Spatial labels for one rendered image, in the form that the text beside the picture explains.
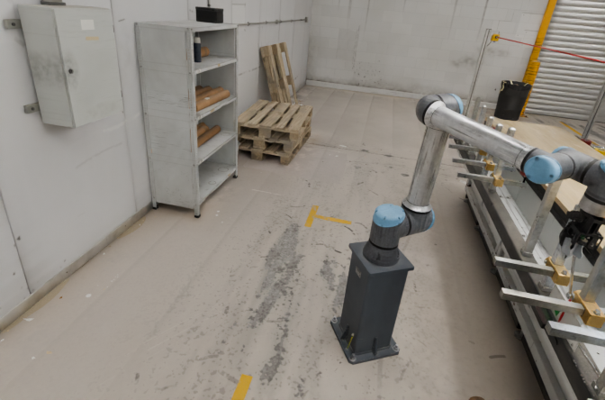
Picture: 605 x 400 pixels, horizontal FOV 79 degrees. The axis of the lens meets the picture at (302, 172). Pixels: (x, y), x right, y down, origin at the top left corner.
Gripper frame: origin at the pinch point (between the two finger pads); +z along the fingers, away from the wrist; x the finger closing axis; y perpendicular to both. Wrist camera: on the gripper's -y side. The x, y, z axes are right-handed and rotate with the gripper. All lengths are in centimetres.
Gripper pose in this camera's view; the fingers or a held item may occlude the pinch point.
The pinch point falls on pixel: (564, 254)
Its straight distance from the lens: 163.4
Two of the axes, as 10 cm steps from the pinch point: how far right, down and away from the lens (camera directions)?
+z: -0.9, 8.7, 4.8
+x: 9.7, 1.8, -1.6
